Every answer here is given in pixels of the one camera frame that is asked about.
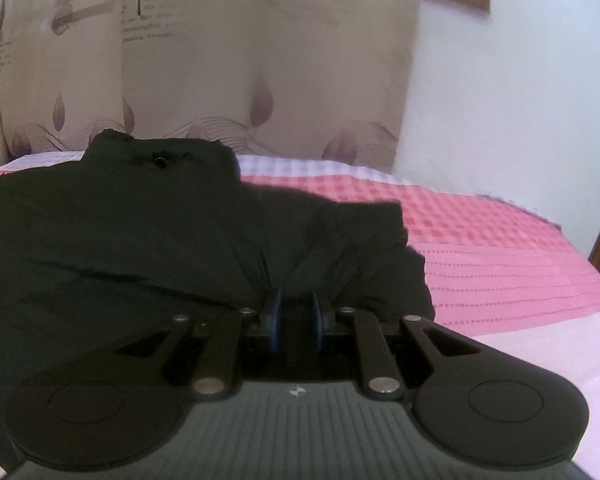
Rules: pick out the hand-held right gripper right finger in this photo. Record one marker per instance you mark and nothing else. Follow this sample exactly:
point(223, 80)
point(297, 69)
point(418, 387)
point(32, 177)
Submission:
point(318, 321)

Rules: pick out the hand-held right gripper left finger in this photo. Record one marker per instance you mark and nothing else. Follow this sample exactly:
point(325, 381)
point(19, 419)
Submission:
point(276, 321)

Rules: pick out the black garment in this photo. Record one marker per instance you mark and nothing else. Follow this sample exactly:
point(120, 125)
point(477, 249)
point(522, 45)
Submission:
point(130, 240)

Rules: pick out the pink checkered bed sheet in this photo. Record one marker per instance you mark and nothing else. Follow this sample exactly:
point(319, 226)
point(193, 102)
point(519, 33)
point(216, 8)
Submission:
point(480, 260)

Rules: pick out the beige leaf print curtain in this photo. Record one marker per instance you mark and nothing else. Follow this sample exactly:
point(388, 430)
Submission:
point(205, 60)

